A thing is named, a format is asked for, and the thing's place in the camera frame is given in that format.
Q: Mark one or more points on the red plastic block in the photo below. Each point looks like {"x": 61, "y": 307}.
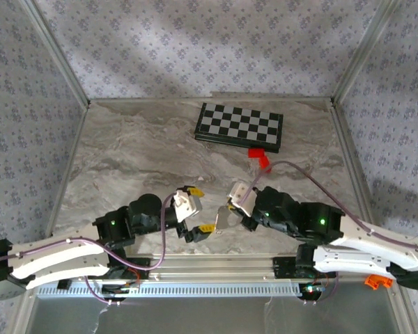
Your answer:
{"x": 265, "y": 163}
{"x": 256, "y": 153}

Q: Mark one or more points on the aluminium back frame rail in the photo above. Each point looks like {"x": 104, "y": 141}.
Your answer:
{"x": 160, "y": 101}

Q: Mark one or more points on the small controller circuit board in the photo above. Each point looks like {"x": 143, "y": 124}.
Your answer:
{"x": 311, "y": 290}
{"x": 122, "y": 288}

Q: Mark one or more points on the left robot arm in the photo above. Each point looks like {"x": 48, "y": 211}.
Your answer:
{"x": 55, "y": 257}

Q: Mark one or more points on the aluminium corner post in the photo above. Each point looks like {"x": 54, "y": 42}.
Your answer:
{"x": 55, "y": 55}
{"x": 365, "y": 52}

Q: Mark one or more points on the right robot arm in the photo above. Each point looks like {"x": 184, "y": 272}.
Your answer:
{"x": 369, "y": 250}

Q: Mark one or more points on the aluminium side frame rail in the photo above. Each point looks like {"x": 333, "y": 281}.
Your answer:
{"x": 355, "y": 167}

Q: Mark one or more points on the aluminium front frame rail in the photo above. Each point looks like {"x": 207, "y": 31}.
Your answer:
{"x": 212, "y": 266}

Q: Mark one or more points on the folded black white chessboard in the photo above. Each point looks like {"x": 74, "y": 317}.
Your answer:
{"x": 238, "y": 127}

